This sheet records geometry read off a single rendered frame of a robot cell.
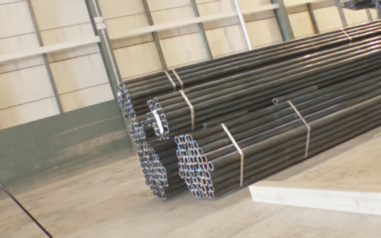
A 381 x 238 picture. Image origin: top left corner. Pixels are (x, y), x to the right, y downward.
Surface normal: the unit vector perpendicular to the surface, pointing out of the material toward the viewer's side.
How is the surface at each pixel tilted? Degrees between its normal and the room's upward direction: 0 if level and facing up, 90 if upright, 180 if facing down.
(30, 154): 90
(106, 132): 90
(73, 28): 90
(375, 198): 90
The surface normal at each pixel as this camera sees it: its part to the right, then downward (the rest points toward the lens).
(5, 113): 0.43, -0.12
